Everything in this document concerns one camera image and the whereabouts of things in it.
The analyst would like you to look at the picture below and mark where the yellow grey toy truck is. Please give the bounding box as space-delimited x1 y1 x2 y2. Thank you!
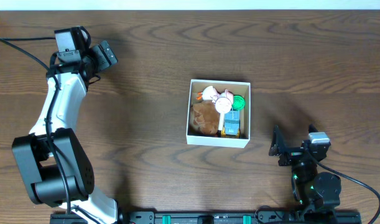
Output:
221 110 240 138

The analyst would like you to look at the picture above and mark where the green round toy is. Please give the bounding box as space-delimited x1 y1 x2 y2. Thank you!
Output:
232 95 246 111

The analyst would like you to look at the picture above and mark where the wooden pig rattle drum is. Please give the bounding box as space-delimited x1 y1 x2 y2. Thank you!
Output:
215 96 233 131

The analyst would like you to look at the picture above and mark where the brown plush toy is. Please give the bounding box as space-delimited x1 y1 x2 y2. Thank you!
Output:
189 100 220 136

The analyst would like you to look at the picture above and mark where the pink white pig figurine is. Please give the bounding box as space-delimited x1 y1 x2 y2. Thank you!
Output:
196 86 234 104

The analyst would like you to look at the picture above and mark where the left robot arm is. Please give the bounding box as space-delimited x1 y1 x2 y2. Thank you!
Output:
12 40 120 223

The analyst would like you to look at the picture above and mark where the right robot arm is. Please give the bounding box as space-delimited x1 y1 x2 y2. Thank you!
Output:
269 125 341 216

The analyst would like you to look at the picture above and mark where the white cardboard box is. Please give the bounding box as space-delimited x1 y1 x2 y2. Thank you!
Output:
186 80 251 148

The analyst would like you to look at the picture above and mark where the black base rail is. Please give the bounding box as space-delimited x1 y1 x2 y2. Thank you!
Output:
49 210 363 224

